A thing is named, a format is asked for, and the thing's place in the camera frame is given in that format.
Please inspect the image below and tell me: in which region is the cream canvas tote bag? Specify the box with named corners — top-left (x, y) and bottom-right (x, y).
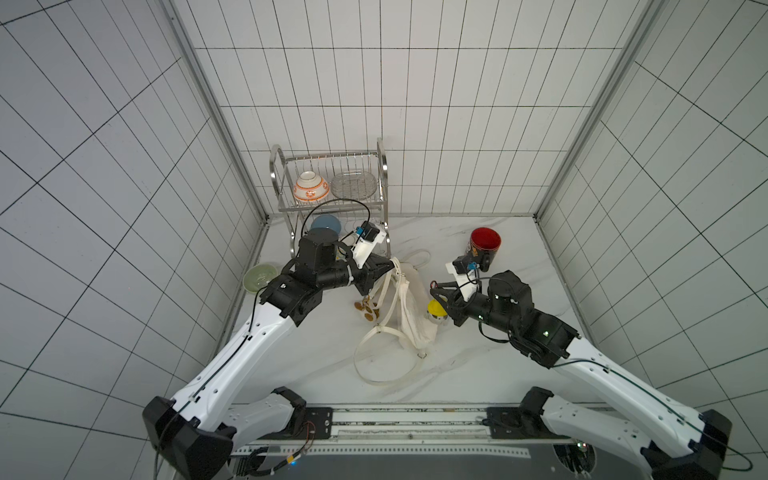
top-left (352, 249), bottom-right (443, 386)

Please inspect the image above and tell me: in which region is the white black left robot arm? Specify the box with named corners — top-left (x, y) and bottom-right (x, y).
top-left (142, 222), bottom-right (394, 479)

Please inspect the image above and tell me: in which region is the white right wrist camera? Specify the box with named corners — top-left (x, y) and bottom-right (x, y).
top-left (446, 252), bottom-right (480, 302)

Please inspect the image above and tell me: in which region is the aluminium mounting rail base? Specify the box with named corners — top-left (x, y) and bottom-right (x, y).
top-left (173, 401), bottom-right (607, 480)

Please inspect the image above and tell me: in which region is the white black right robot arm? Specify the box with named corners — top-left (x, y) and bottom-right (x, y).
top-left (430, 271), bottom-right (732, 479)

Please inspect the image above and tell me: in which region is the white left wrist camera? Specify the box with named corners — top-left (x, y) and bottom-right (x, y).
top-left (352, 221), bottom-right (386, 269)

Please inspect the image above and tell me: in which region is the stainless steel dish rack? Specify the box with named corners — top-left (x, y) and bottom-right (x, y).
top-left (269, 138), bottom-right (391, 257)

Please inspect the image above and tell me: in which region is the brown white plush dog charm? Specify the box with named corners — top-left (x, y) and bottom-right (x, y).
top-left (353, 297), bottom-right (380, 322)

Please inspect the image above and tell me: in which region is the blue ceramic bowl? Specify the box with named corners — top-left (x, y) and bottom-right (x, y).
top-left (310, 214), bottom-right (342, 237)

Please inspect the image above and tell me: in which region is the orange white patterned bowl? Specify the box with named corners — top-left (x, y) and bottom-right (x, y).
top-left (293, 170), bottom-right (330, 204)

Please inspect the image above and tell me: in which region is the light green bowl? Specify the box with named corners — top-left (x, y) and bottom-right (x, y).
top-left (242, 263), bottom-right (279, 295)

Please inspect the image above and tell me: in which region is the yellow plush charm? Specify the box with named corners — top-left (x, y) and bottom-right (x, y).
top-left (427, 299), bottom-right (448, 323)

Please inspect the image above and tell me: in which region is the black skull mug red inside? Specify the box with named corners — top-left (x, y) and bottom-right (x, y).
top-left (469, 227), bottom-right (502, 272)

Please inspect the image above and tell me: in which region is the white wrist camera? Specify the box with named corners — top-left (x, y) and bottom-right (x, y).
top-left (352, 221), bottom-right (386, 269)
top-left (446, 252), bottom-right (480, 302)

